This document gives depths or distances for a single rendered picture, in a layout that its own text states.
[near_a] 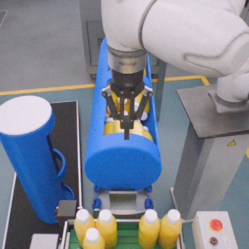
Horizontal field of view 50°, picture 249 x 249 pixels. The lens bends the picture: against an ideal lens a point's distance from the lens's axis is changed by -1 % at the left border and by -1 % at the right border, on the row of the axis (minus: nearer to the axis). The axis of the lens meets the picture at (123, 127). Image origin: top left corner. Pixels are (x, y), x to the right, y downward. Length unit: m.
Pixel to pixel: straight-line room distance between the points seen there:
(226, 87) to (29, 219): 1.52
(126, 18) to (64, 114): 2.22
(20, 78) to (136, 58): 3.08
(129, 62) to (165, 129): 2.16
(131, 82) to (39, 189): 1.14
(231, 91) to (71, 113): 1.71
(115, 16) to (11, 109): 1.00
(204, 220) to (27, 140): 0.83
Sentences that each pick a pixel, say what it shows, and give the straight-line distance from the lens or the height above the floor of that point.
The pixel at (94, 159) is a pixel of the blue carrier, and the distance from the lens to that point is 0.95.
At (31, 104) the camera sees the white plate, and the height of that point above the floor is 1.04.
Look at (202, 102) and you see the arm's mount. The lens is 1.45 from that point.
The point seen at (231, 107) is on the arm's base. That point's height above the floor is 1.05.
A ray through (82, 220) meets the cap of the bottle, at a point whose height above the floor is 1.10.
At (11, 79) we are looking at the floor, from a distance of 3.62.
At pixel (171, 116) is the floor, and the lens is 2.85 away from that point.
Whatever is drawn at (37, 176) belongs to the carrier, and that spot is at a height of 0.71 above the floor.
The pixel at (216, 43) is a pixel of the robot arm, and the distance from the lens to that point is 0.43.
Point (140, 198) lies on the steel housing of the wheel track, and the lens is 1.13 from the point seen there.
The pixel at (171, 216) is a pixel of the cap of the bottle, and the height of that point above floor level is 1.10.
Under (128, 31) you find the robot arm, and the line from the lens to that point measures 0.51.
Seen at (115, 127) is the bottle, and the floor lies 1.18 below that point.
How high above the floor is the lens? 1.90
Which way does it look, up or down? 45 degrees down
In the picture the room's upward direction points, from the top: straight up
